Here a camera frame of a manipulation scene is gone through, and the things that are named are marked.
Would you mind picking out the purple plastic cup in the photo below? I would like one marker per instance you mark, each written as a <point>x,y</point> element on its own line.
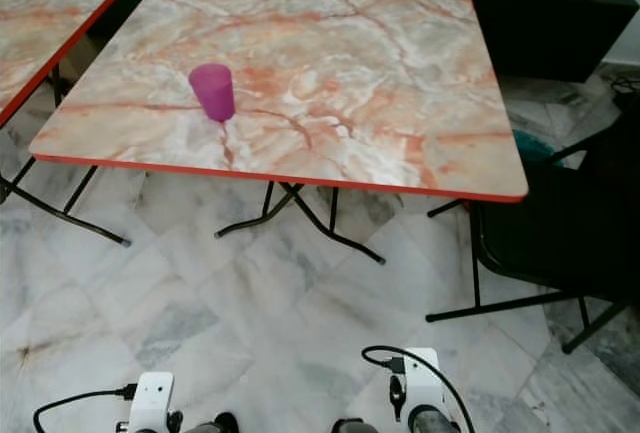
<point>213,93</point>

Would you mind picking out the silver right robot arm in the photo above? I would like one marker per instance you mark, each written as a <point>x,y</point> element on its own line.
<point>432,421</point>

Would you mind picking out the grey right robot leg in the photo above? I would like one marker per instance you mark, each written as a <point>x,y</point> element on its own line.
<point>355,426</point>

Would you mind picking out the grey robot leg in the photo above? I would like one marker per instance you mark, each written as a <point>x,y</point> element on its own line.
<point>355,426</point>
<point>215,423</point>

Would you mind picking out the grey left robot leg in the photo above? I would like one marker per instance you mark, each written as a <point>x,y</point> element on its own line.
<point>215,423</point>

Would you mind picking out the black folding chair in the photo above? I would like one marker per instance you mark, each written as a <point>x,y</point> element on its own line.
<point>560,243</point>

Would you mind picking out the teal round object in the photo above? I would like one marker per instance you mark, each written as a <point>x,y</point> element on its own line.
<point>538,148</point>

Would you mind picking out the black low cabinet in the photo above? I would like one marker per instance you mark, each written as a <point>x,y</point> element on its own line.
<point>540,38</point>

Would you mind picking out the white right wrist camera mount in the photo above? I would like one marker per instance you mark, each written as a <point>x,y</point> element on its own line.
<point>423,378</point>

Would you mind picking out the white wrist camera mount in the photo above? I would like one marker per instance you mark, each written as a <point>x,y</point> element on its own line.
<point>423,378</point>
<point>152,395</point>

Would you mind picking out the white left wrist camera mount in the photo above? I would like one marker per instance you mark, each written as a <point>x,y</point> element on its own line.
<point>152,395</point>

